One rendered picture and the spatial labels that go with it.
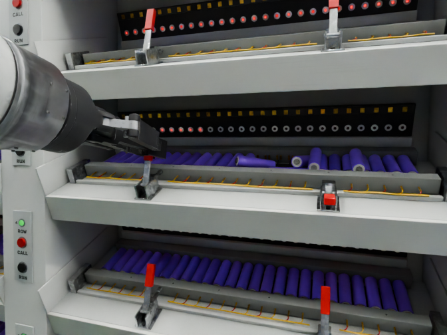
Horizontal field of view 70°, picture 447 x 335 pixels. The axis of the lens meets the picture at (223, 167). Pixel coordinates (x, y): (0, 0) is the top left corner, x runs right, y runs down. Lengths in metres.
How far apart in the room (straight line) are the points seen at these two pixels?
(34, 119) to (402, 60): 0.39
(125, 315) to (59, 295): 0.14
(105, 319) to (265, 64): 0.46
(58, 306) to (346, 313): 0.47
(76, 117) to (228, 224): 0.24
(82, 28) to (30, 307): 0.51
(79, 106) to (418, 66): 0.37
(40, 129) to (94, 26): 0.45
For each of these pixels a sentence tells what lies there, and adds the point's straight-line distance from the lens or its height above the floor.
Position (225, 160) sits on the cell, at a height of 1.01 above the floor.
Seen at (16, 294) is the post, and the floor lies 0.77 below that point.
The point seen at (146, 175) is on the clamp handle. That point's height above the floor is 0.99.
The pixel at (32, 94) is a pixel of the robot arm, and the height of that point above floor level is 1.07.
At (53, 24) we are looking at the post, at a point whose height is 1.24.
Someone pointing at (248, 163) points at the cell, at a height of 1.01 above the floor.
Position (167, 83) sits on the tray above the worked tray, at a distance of 0.49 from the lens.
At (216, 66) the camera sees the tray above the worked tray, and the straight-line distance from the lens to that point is 0.45.
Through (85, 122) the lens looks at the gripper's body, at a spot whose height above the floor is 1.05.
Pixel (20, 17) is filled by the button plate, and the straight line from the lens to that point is 0.67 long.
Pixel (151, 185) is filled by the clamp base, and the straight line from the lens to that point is 0.50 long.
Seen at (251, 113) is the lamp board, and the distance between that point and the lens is 0.58.
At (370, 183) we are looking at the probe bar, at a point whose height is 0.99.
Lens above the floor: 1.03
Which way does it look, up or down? 3 degrees down
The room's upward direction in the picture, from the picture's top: 1 degrees clockwise
